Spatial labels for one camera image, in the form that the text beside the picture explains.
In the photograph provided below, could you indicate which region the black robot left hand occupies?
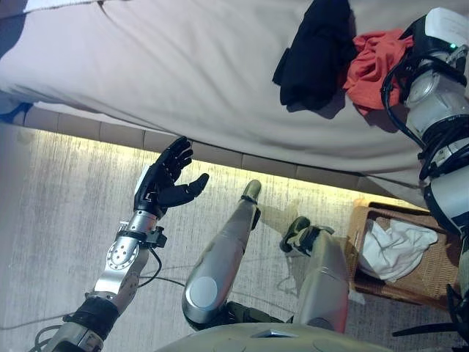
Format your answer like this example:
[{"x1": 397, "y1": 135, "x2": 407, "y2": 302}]
[{"x1": 133, "y1": 136, "x2": 210, "y2": 218}]

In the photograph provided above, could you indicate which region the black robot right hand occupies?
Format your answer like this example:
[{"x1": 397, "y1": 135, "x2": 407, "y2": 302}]
[{"x1": 400, "y1": 7, "x2": 469, "y2": 66}]

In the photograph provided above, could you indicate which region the red garment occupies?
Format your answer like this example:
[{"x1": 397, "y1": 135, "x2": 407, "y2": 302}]
[{"x1": 341, "y1": 28, "x2": 416, "y2": 117}]

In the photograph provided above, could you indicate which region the black garment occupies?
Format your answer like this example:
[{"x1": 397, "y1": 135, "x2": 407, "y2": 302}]
[{"x1": 271, "y1": 0, "x2": 357, "y2": 111}]

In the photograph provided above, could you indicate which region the white garment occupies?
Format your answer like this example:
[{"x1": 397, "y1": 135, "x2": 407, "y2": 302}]
[{"x1": 356, "y1": 217, "x2": 440, "y2": 284}]

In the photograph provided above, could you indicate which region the brown wicker basket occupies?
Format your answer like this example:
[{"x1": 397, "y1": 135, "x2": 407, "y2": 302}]
[{"x1": 345, "y1": 200, "x2": 463, "y2": 312}]

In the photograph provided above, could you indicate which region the silver robot left leg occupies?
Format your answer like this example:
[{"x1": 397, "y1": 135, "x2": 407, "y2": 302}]
[{"x1": 181, "y1": 179, "x2": 263, "y2": 331}]

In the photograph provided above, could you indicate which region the silver robot leg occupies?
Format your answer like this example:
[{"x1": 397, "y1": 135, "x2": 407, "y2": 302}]
[
  {"x1": 181, "y1": 179, "x2": 263, "y2": 331},
  {"x1": 279, "y1": 216, "x2": 350, "y2": 335}
]

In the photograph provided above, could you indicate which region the beige bedspread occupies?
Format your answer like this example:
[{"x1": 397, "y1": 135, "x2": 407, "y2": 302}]
[{"x1": 0, "y1": 0, "x2": 469, "y2": 188}]

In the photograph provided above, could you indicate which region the grey striped rug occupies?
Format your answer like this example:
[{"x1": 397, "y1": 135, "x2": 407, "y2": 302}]
[{"x1": 0, "y1": 123, "x2": 469, "y2": 352}]

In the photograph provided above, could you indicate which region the grey robot torso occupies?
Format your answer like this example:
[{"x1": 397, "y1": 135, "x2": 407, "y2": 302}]
[{"x1": 152, "y1": 322, "x2": 397, "y2": 352}]

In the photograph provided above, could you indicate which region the silver robot right leg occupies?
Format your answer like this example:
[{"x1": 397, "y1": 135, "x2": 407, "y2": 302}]
[{"x1": 279, "y1": 216, "x2": 350, "y2": 335}]

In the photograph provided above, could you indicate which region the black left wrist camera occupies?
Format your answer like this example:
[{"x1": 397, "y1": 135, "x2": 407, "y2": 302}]
[{"x1": 146, "y1": 227, "x2": 169, "y2": 248}]

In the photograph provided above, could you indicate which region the upholstered bed frame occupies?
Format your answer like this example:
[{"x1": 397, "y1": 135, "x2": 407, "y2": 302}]
[{"x1": 0, "y1": 0, "x2": 469, "y2": 210}]

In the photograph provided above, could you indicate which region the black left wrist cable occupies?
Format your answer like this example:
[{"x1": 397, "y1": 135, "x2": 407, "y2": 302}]
[{"x1": 136, "y1": 244, "x2": 188, "y2": 291}]

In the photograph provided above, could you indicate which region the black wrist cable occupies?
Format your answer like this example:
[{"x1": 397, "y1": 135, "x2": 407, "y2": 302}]
[
  {"x1": 136, "y1": 244, "x2": 188, "y2": 291},
  {"x1": 380, "y1": 54, "x2": 430, "y2": 150}
]

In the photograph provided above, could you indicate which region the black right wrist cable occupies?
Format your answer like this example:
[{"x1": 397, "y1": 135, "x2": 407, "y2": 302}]
[{"x1": 380, "y1": 54, "x2": 430, "y2": 150}]

